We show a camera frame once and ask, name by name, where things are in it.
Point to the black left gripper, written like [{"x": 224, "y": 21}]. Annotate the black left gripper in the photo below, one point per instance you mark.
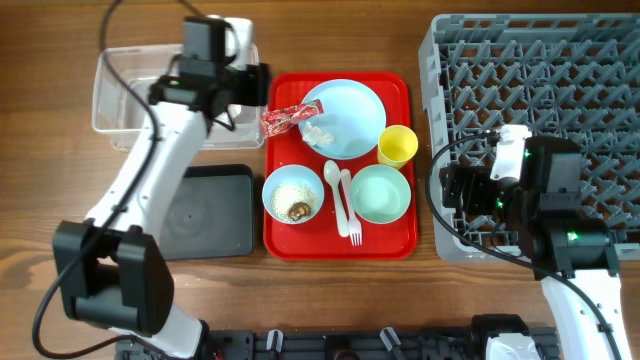
[{"x": 256, "y": 78}]

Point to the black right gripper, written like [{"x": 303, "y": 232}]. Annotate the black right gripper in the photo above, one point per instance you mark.
[{"x": 477, "y": 179}]

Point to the red snack wrapper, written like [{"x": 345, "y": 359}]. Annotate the red snack wrapper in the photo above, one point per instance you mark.
[{"x": 279, "y": 121}]

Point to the white napkin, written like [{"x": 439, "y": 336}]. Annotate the white napkin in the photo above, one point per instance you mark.
[{"x": 315, "y": 136}]

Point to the yellow plastic cup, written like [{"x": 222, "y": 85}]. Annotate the yellow plastic cup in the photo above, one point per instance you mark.
[{"x": 397, "y": 145}]

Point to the mint green bowl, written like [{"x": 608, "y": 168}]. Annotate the mint green bowl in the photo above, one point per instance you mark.
[{"x": 380, "y": 194}]

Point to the light blue plate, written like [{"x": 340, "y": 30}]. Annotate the light blue plate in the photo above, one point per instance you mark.
[{"x": 353, "y": 114}]

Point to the light blue rice bowl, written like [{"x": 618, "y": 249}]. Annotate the light blue rice bowl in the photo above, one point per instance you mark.
[{"x": 296, "y": 175}]

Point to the white rice leftovers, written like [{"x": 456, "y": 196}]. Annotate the white rice leftovers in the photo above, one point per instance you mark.
[{"x": 284, "y": 196}]

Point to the brown food piece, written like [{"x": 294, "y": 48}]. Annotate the brown food piece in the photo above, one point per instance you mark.
[{"x": 299, "y": 210}]

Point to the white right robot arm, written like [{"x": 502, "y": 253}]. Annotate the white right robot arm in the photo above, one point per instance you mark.
[{"x": 572, "y": 256}]

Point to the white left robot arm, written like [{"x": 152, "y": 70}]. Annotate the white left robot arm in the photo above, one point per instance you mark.
[{"x": 111, "y": 273}]

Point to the clear plastic waste bin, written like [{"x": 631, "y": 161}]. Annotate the clear plastic waste bin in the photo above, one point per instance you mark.
[{"x": 117, "y": 114}]

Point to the black food waste tray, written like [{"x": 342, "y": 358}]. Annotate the black food waste tray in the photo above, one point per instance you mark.
[{"x": 211, "y": 215}]

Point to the grey dishwasher rack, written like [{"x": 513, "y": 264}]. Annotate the grey dishwasher rack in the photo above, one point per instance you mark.
[{"x": 574, "y": 76}]

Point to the white plastic spoon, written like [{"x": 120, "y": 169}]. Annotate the white plastic spoon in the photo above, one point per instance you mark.
[{"x": 331, "y": 173}]

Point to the white plastic fork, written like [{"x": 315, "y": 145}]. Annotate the white plastic fork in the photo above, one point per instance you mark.
[{"x": 354, "y": 225}]

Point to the red serving tray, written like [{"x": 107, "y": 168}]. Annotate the red serving tray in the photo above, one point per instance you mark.
[{"x": 317, "y": 238}]

